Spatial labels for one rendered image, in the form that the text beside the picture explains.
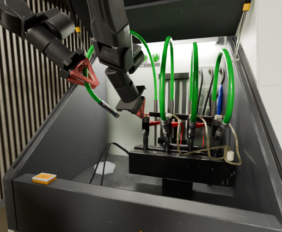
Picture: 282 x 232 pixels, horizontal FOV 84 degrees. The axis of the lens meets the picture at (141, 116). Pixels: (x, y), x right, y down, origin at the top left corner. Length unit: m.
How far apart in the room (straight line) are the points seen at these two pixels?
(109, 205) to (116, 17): 0.39
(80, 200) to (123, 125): 0.56
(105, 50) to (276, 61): 0.51
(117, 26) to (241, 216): 0.42
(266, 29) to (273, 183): 0.47
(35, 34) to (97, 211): 0.45
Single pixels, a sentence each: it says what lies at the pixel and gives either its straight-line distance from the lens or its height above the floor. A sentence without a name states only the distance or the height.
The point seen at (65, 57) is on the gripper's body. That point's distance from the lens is 0.49.
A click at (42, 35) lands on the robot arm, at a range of 0.50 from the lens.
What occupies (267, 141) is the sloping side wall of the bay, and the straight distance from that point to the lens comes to 0.48.
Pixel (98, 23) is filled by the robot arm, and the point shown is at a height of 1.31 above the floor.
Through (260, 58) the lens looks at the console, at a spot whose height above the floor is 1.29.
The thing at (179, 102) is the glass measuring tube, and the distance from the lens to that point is 0.83.
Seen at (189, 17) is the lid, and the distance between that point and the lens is 0.83.
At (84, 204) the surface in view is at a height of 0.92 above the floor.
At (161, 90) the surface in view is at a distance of 0.40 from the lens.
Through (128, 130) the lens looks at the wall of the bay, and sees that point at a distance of 0.91.
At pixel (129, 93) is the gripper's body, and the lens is 0.45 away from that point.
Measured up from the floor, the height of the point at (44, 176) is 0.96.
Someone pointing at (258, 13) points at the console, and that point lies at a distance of 0.72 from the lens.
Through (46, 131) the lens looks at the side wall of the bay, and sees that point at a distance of 0.62.
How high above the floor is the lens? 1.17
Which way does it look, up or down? 7 degrees down
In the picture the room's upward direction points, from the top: straight up
